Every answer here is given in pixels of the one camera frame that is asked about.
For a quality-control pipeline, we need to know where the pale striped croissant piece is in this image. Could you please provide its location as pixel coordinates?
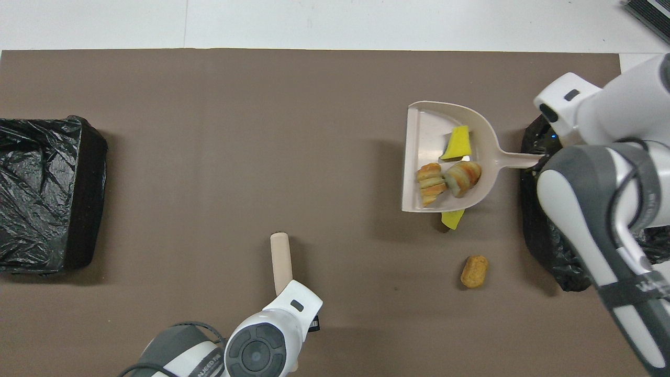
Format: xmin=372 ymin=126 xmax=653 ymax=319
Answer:
xmin=417 ymin=163 xmax=448 ymax=206

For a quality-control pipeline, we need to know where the brown table mat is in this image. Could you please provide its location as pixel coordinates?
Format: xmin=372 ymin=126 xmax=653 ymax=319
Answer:
xmin=0 ymin=49 xmax=657 ymax=377

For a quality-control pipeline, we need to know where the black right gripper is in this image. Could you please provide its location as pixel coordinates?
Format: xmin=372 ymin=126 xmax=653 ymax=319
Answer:
xmin=535 ymin=126 xmax=571 ymax=171

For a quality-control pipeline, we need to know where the beige plastic dustpan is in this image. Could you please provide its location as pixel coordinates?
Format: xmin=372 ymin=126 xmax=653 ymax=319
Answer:
xmin=401 ymin=101 xmax=546 ymax=213

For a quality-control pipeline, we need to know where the orange striped croissant piece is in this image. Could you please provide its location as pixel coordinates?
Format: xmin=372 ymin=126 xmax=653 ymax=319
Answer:
xmin=445 ymin=161 xmax=482 ymax=199

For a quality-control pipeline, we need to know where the black bag lined bin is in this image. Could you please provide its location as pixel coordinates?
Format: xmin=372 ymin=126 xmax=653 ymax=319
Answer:
xmin=520 ymin=115 xmax=670 ymax=292
xmin=0 ymin=115 xmax=109 ymax=275

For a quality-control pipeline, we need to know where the beige hand brush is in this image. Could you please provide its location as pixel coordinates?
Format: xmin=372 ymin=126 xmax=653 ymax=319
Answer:
xmin=270 ymin=232 xmax=299 ymax=372

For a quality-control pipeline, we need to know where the yellow sponge wedge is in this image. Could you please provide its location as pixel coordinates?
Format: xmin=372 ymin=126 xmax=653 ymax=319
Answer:
xmin=440 ymin=125 xmax=472 ymax=161

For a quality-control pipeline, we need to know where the yellow sponge chunk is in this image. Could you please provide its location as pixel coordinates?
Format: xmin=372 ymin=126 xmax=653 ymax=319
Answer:
xmin=441 ymin=209 xmax=466 ymax=231

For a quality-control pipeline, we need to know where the dark ridged panel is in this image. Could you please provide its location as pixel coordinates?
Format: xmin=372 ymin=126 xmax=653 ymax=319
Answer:
xmin=623 ymin=0 xmax=670 ymax=45

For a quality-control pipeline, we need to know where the brown bread roll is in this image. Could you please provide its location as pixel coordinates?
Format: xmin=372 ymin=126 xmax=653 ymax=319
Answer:
xmin=461 ymin=254 xmax=489 ymax=289

